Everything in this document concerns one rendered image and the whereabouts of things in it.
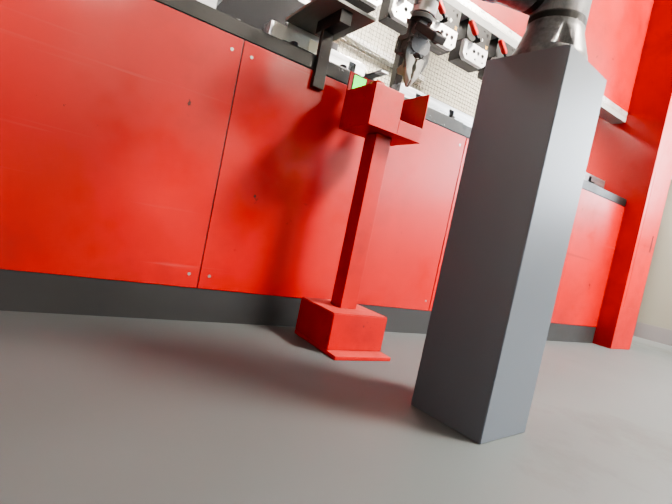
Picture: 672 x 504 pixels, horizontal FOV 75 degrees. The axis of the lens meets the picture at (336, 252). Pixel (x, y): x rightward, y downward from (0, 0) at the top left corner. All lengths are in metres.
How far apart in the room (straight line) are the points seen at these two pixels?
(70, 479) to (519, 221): 0.81
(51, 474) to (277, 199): 0.98
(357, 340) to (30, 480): 0.89
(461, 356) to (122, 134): 0.98
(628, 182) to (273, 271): 2.31
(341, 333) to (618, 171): 2.30
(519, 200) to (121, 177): 0.96
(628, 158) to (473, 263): 2.31
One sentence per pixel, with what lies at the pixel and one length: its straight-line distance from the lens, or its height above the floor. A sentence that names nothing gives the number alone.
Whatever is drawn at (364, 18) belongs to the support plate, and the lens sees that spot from 1.50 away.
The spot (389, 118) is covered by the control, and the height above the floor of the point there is 0.70.
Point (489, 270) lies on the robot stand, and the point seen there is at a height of 0.33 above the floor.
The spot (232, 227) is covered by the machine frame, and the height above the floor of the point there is 0.29.
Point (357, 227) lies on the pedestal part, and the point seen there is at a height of 0.37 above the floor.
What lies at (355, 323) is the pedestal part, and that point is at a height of 0.09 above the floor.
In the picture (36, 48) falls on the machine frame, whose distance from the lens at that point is 1.30.
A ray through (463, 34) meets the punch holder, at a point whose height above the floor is 1.27.
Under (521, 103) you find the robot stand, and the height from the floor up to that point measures 0.67.
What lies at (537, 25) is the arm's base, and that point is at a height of 0.84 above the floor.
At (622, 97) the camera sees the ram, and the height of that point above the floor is 1.46.
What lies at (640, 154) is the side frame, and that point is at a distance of 3.16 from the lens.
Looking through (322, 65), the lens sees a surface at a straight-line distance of 1.49.
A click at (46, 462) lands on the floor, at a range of 0.69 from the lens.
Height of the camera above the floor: 0.35
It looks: 3 degrees down
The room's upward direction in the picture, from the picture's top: 12 degrees clockwise
